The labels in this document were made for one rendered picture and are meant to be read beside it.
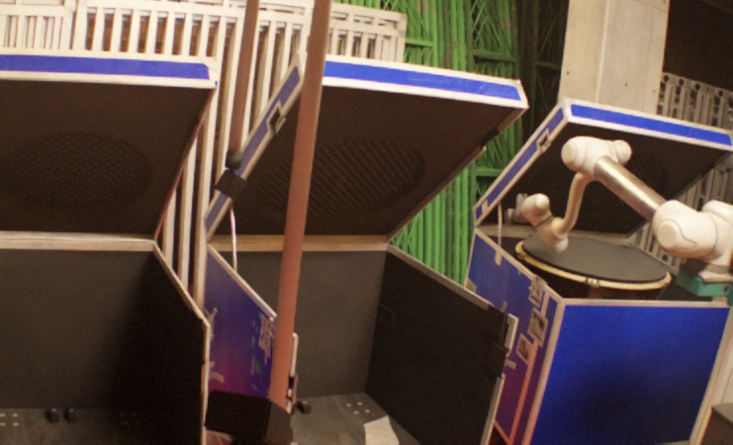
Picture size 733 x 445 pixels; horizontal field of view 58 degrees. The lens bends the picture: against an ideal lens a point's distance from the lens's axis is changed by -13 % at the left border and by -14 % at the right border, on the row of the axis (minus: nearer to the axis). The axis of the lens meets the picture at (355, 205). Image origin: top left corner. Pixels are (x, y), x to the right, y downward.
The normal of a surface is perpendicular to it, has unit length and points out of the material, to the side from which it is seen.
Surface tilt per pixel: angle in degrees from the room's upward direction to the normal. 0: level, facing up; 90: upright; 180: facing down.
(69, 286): 90
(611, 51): 90
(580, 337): 90
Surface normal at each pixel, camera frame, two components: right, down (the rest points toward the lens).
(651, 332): 0.17, 0.23
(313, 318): 0.44, 0.25
